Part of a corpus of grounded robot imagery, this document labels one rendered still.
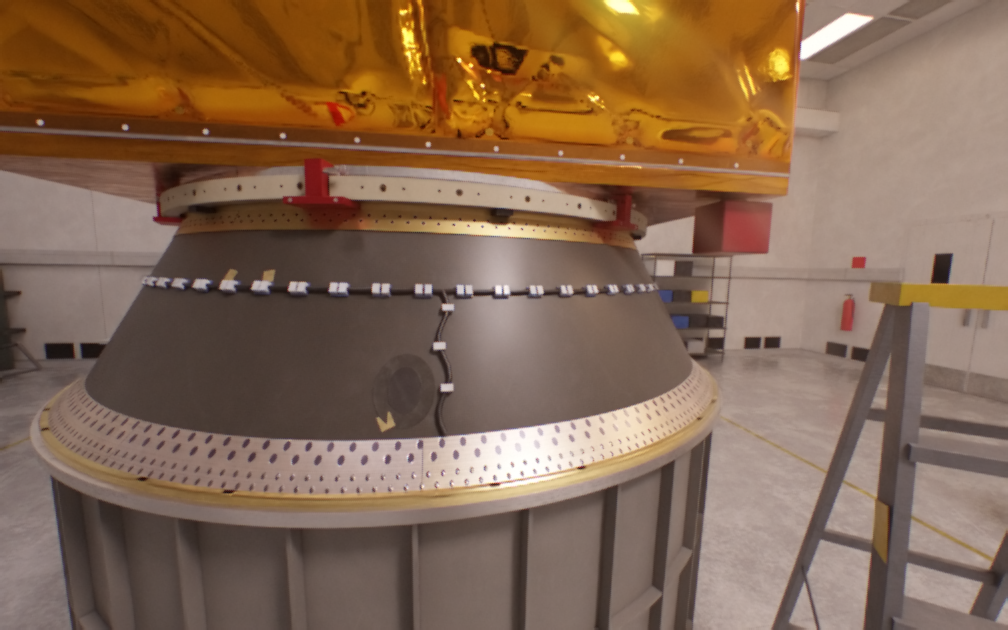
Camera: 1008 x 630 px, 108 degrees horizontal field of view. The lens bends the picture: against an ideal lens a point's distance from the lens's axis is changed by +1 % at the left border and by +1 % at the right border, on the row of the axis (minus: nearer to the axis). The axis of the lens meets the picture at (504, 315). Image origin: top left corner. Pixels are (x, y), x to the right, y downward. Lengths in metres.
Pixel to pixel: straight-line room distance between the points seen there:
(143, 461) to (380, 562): 0.44
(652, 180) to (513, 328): 0.53
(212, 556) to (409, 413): 0.41
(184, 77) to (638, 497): 1.27
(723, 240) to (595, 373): 0.55
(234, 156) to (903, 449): 1.47
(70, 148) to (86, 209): 7.01
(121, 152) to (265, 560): 0.86
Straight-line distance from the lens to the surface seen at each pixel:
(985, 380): 8.11
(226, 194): 1.03
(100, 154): 1.18
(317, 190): 0.86
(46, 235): 8.54
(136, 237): 7.81
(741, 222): 1.22
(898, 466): 1.06
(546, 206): 0.91
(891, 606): 1.11
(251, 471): 0.77
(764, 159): 1.24
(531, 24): 1.04
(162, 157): 1.11
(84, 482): 0.98
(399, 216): 0.86
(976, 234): 8.18
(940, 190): 8.54
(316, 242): 0.88
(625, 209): 1.10
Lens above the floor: 1.53
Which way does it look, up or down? 7 degrees down
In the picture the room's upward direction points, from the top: 1 degrees clockwise
